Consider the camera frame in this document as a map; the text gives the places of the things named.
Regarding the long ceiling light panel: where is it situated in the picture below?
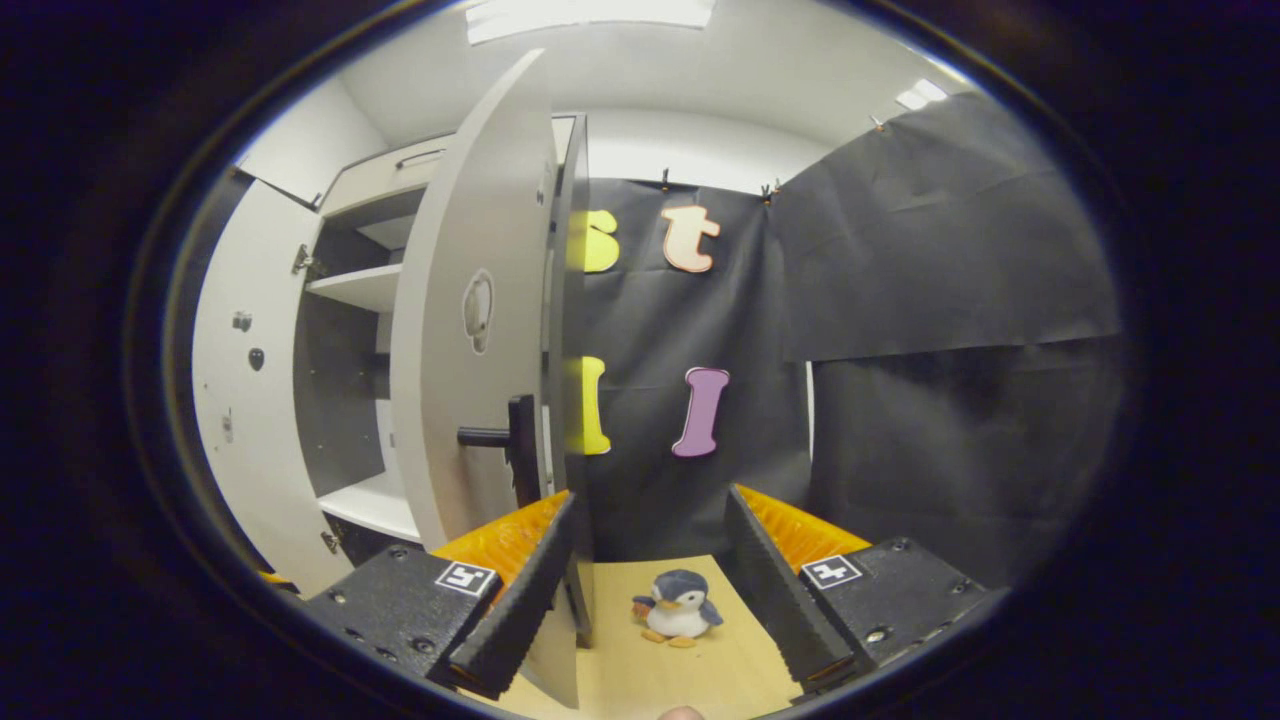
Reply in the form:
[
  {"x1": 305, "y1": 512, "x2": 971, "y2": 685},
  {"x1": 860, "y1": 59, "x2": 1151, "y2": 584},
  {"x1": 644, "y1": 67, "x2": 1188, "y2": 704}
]
[{"x1": 465, "y1": 0, "x2": 716, "y2": 46}]

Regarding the penguin plush toy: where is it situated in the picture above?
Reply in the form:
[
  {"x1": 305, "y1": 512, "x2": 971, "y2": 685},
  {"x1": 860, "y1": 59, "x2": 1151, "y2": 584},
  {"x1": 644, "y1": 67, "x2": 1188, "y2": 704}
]
[{"x1": 632, "y1": 569, "x2": 724, "y2": 649}]

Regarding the white cabinet drawer front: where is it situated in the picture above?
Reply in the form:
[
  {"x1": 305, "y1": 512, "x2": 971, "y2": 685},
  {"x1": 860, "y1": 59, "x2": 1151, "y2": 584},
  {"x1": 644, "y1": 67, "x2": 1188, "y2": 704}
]
[{"x1": 320, "y1": 117, "x2": 576, "y2": 216}]

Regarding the white cabinet door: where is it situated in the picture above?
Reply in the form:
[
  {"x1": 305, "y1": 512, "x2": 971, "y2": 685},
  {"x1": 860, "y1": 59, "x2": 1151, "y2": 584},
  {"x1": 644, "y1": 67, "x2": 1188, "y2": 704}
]
[
  {"x1": 192, "y1": 180, "x2": 356, "y2": 598},
  {"x1": 390, "y1": 50, "x2": 581, "y2": 711}
]

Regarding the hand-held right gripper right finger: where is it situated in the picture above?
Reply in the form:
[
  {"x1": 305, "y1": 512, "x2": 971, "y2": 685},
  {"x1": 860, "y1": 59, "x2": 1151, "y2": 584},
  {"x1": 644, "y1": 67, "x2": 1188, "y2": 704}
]
[{"x1": 724, "y1": 484, "x2": 1006, "y2": 701}]

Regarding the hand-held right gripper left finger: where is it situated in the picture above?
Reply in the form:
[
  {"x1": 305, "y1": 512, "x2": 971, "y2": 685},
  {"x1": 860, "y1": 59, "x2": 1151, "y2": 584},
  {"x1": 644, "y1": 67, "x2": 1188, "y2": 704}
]
[{"x1": 305, "y1": 490, "x2": 579, "y2": 701}]

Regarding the white and grey cabinet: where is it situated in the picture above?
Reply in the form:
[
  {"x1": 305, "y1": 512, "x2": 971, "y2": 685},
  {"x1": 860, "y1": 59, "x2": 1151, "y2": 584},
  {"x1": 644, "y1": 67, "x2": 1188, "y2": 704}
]
[{"x1": 290, "y1": 113, "x2": 593, "y2": 649}]

